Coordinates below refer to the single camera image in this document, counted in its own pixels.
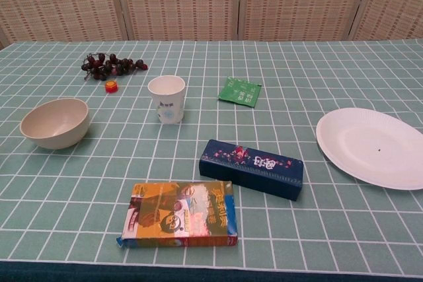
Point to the beige bowl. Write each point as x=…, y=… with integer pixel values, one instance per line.
x=54, y=123

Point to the white paper plate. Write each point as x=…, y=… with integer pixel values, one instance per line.
x=363, y=146

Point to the dark blue long box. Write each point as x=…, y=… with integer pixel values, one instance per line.
x=251, y=171

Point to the green sachet packet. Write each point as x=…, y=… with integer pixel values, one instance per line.
x=239, y=93

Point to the green checked tablecloth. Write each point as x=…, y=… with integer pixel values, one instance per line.
x=297, y=229

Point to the dark red grape bunch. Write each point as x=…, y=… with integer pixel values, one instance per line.
x=109, y=64

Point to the white paper cup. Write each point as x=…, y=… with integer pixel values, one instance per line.
x=167, y=103

